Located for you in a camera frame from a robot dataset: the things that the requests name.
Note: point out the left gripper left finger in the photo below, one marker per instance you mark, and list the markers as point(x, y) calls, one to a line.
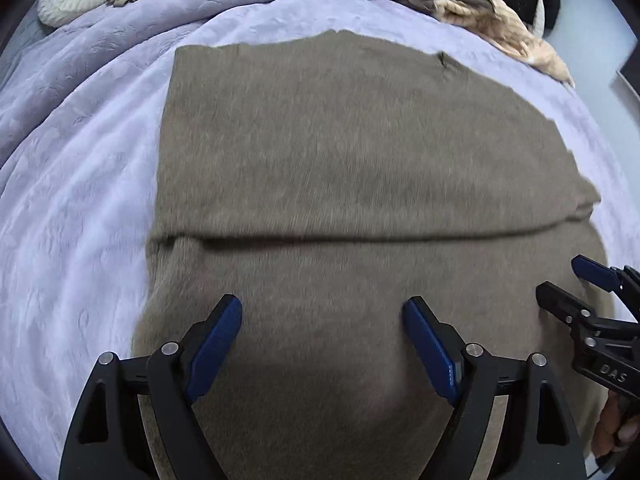
point(106, 439)

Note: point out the cream striped garment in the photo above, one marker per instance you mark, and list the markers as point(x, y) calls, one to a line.
point(499, 25)

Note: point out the lavender plush blanket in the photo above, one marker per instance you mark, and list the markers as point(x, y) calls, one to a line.
point(80, 146)

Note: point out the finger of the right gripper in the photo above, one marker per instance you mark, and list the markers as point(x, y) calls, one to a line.
point(624, 282)
point(567, 308)

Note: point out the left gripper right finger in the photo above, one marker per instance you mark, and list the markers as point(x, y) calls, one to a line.
point(538, 438)

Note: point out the olive brown knit sweater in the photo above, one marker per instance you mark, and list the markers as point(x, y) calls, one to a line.
point(324, 181)

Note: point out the person's right hand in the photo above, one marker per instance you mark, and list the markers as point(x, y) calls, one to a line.
point(611, 428)

